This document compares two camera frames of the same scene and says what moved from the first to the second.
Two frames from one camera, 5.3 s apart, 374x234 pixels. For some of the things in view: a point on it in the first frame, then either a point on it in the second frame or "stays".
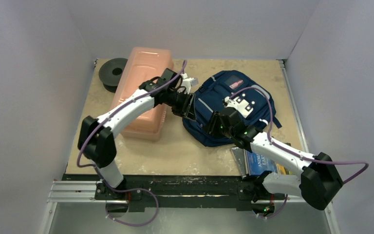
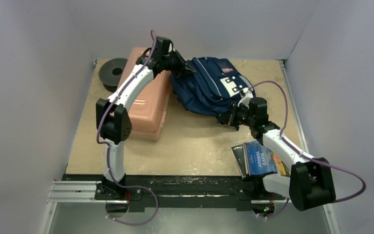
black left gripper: x=186 y=110 to x=184 y=68
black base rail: x=148 y=193 stays
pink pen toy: x=234 y=85 to x=226 y=70
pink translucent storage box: x=140 y=65 stays
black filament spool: x=110 y=72 stays
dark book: x=240 y=156 stays
